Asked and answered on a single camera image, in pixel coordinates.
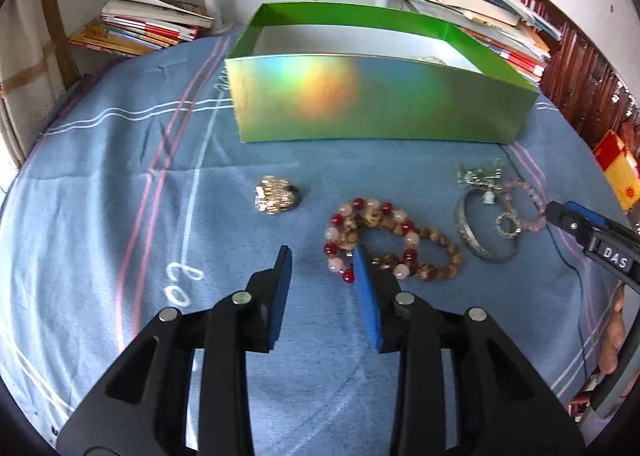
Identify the carved wooden headboard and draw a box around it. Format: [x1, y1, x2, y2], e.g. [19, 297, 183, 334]
[490, 0, 640, 171]

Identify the small rhinestone ring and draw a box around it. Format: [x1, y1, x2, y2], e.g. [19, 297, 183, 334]
[495, 212, 523, 239]

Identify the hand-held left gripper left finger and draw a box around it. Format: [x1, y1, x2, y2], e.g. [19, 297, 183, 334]
[55, 245, 293, 456]

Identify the silver crown hair comb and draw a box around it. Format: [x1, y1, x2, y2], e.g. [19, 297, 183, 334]
[454, 158, 506, 189]

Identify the brown wooden bead bracelet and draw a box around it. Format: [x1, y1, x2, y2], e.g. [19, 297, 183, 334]
[340, 208, 464, 281]

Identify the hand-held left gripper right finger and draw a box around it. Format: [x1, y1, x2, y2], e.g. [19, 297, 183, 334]
[351, 243, 586, 456]

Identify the gold beaded brooch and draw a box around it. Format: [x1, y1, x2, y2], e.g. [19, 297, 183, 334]
[255, 176, 302, 217]

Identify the silver bangle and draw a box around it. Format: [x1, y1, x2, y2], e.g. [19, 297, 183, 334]
[454, 186, 518, 264]

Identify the beige curtain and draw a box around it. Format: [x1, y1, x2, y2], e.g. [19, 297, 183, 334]
[0, 0, 66, 177]

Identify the pink crystal bead bracelet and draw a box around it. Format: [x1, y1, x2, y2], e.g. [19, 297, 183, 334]
[492, 178, 551, 231]

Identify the small stack of colourful books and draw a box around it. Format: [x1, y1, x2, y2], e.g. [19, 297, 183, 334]
[67, 0, 216, 58]

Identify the large pile of books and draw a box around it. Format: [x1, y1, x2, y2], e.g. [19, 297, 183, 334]
[362, 0, 566, 84]

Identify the brown wooden post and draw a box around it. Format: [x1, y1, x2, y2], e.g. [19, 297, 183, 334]
[36, 0, 82, 86]

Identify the red and pink bead bracelet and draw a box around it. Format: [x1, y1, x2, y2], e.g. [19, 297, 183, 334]
[322, 197, 421, 285]

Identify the black cable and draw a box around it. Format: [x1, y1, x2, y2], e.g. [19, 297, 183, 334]
[545, 223, 601, 387]

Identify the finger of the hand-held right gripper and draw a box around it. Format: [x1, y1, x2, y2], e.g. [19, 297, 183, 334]
[565, 201, 640, 257]
[546, 200, 640, 294]

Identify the blue striped bedsheet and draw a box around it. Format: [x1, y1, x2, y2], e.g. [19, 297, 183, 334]
[0, 26, 640, 456]

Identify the red and yellow packet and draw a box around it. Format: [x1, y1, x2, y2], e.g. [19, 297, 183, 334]
[592, 130, 640, 214]

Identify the person's right hand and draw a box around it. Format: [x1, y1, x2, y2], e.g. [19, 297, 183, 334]
[597, 283, 627, 376]

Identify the green holographic cardboard box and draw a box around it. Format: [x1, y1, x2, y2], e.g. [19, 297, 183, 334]
[224, 2, 540, 145]

